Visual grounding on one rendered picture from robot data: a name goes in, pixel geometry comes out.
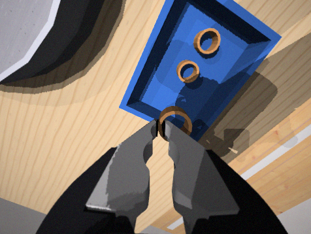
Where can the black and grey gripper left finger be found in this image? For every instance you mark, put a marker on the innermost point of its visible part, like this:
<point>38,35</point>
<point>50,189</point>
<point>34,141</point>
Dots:
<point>117,184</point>

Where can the bronze bushing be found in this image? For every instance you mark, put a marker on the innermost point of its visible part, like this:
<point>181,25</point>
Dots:
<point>215,40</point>
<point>186,128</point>
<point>193,76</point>

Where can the blue open-top crate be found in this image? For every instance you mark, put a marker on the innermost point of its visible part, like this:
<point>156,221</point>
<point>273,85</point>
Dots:
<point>245,43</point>

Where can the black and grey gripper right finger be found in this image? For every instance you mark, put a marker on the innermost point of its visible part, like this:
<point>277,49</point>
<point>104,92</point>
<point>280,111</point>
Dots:
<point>204,186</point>

